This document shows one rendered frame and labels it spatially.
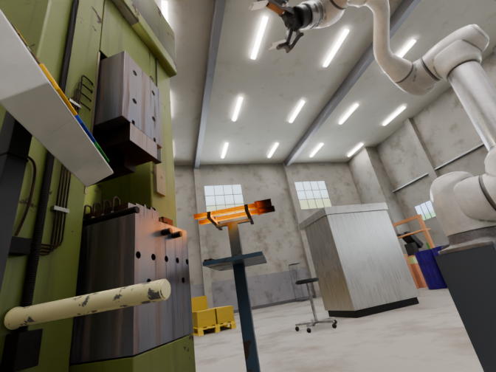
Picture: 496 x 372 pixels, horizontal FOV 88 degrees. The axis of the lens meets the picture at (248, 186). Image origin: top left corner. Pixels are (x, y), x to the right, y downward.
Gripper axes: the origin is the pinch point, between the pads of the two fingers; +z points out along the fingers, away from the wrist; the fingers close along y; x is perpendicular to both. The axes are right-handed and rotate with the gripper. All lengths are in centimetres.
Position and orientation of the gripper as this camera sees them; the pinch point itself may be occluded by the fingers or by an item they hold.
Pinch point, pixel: (262, 26)
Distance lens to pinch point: 99.6
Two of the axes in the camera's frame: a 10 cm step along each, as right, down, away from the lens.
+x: -4.7, 1.0, 8.8
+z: -7.6, 4.6, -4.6
